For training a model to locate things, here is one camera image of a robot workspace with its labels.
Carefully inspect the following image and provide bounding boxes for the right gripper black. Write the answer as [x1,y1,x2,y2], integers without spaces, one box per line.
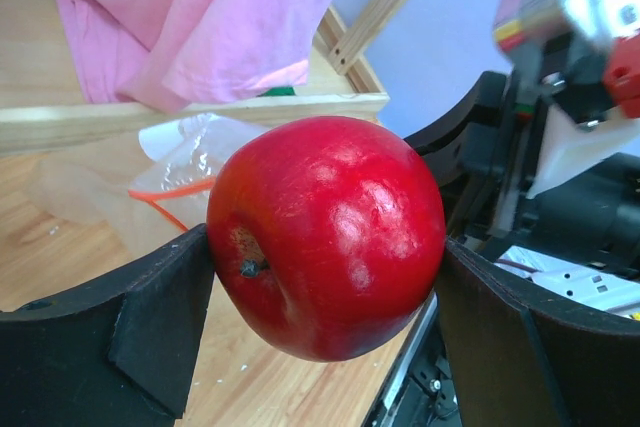
[407,33,639,281]

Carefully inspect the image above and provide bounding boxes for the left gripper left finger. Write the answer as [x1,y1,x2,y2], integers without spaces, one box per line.
[1,225,214,426]

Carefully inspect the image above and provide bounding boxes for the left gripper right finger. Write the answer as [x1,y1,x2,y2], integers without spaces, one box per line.
[435,239,639,426]

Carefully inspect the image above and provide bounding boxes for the clear zip top bag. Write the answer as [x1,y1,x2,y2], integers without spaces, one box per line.
[28,113,267,256]

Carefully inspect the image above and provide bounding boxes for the red apple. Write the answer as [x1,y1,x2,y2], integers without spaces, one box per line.
[206,116,446,362]

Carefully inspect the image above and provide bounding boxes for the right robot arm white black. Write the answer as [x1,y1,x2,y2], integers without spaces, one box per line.
[408,21,639,319]

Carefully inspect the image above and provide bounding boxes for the green cloth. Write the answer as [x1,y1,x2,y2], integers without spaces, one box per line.
[259,86,296,97]

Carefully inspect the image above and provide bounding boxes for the wooden clothes rack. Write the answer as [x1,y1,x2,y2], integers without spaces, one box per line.
[1,0,407,156]

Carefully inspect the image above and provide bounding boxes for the pink shirt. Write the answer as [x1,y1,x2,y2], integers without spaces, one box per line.
[56,0,332,112]

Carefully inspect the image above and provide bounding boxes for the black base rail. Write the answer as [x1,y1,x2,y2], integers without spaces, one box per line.
[362,294,462,427]

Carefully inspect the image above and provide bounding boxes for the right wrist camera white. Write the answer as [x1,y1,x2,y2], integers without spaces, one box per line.
[493,0,639,199]

